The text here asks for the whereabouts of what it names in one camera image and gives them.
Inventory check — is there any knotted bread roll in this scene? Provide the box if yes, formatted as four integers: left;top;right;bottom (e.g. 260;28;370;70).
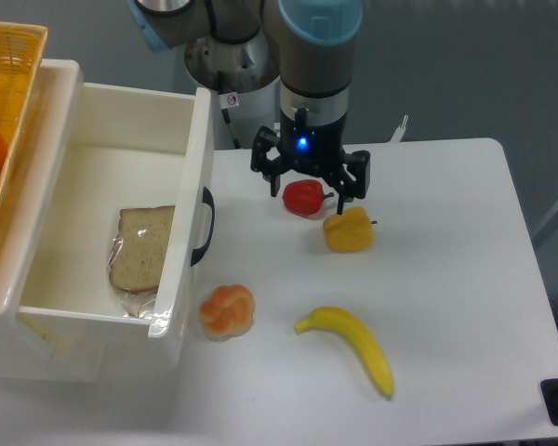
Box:
199;284;255;341

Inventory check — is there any black top drawer handle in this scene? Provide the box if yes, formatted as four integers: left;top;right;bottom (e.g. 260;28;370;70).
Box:
190;186;217;267

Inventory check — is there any yellow banana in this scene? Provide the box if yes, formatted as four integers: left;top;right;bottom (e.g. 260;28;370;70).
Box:
294;306;394;400

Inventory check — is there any wrapped bread slice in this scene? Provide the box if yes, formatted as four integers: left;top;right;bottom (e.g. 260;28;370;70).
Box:
107;205;175;318

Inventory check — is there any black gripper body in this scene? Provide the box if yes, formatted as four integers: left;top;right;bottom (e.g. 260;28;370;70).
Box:
278;111;347;171

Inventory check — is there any red bell pepper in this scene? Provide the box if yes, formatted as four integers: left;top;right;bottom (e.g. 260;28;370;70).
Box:
282;179;334;216

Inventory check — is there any yellow wicker basket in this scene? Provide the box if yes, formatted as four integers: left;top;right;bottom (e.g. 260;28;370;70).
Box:
0;21;48;214

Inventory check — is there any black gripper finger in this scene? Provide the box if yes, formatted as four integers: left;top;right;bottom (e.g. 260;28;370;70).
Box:
325;149;370;215
250;125;294;197

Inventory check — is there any white top drawer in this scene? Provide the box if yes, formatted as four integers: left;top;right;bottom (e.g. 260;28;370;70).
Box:
19;83;213;365

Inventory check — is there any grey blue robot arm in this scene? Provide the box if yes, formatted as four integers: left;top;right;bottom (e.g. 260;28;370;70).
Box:
127;1;370;213

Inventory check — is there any white bracket behind table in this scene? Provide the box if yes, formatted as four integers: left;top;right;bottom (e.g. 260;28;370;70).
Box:
390;114;409;143

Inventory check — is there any yellow bell pepper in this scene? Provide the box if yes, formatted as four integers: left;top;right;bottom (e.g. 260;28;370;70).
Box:
323;206;375;253

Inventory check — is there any white drawer cabinet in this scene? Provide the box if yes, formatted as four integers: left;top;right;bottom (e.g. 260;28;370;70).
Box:
0;59;105;382

